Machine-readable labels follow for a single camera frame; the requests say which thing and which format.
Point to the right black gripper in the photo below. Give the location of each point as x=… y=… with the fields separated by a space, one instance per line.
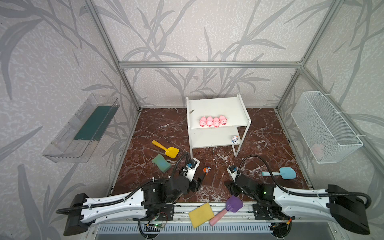
x=232 y=179

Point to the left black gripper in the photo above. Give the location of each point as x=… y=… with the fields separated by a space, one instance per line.
x=197 y=180

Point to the white sheep Doraemon figure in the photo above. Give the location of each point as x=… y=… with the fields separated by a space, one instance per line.
x=235 y=139

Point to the pink pig toy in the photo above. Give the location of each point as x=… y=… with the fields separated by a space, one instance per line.
x=223 y=120
x=209 y=121
x=203 y=121
x=216 y=122

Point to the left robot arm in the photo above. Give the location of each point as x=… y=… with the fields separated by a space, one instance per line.
x=153 y=200

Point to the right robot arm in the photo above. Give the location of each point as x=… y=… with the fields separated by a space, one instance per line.
x=281 y=205

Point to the white two-tier shelf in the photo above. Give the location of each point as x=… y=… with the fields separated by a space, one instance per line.
x=238 y=123

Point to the purple pink toy shovel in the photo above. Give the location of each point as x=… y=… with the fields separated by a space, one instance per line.
x=233 y=204

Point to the yellow sponge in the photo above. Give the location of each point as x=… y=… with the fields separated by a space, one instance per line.
x=201 y=215

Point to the yellow toy shovel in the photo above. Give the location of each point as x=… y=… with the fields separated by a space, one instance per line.
x=170 y=152

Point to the green sponge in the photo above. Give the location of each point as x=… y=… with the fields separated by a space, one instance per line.
x=161 y=163

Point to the light blue toy shovel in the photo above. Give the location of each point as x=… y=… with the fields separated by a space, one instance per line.
x=286 y=173

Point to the green circuit board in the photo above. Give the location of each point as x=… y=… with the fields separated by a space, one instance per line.
x=155 y=226

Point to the pink toy in basket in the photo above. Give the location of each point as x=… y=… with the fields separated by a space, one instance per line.
x=318 y=151

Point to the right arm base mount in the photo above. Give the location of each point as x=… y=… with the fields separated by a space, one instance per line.
x=273 y=212

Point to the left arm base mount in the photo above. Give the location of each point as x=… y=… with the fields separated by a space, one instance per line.
x=166 y=213

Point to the white wire mesh basket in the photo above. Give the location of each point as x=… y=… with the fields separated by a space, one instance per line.
x=320 y=123

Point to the clear plastic wall bin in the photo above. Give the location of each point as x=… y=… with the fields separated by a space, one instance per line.
x=79 y=138

